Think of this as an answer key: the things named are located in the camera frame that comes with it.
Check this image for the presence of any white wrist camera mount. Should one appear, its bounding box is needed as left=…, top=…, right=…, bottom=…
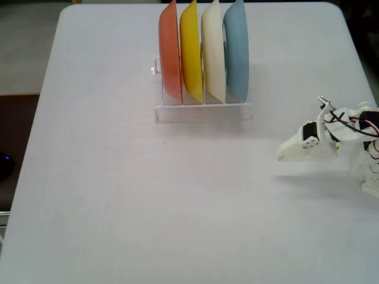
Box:
left=314, top=95, right=333, bottom=140

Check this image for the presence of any black computer mouse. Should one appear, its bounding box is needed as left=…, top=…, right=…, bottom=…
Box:
left=0, top=151, right=16, bottom=181

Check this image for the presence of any dark brown seat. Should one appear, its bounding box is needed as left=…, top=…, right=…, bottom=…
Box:
left=0, top=93, right=41, bottom=212

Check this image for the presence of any black and red servo cable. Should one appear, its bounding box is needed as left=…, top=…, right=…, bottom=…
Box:
left=327, top=109, right=379, bottom=138

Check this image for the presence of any cream plastic plate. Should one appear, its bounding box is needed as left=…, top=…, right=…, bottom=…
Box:
left=201, top=0, right=226, bottom=104

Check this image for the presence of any white wire dish rack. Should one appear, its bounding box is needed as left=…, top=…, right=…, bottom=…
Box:
left=150, top=57, right=255, bottom=122

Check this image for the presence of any red and white servo cable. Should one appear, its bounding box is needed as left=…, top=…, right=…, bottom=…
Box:
left=366, top=138, right=379, bottom=162

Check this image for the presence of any yellow plastic plate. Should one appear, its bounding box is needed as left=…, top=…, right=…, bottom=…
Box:
left=179, top=0, right=205, bottom=105

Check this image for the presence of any orange plastic plate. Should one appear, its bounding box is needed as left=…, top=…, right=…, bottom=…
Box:
left=158, top=0, right=182, bottom=105

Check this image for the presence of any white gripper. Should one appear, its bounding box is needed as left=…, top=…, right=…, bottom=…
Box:
left=276, top=119, right=339, bottom=163

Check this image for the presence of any light blue plastic plate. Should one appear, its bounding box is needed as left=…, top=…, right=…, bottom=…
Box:
left=221, top=0, right=249, bottom=104

